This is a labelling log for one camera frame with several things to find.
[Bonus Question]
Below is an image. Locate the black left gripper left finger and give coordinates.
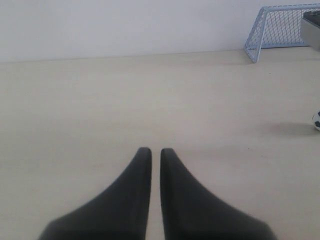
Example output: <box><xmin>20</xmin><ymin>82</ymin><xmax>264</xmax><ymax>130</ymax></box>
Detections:
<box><xmin>39</xmin><ymin>147</ymin><xmax>152</xmax><ymax>240</ymax></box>

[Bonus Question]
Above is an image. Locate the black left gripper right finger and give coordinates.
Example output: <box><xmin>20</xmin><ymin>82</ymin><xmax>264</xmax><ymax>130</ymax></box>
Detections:
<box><xmin>160</xmin><ymin>148</ymin><xmax>277</xmax><ymax>240</ymax></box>

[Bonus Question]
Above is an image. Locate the black and white soccer ball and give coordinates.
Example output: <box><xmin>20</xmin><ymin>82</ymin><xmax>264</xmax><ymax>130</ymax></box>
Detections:
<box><xmin>312</xmin><ymin>110</ymin><xmax>320</xmax><ymax>131</ymax></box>

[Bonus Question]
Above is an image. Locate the light blue mini soccer goal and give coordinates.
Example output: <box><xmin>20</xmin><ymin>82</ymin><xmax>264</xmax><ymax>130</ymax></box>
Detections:
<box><xmin>244</xmin><ymin>3</ymin><xmax>320</xmax><ymax>63</ymax></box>

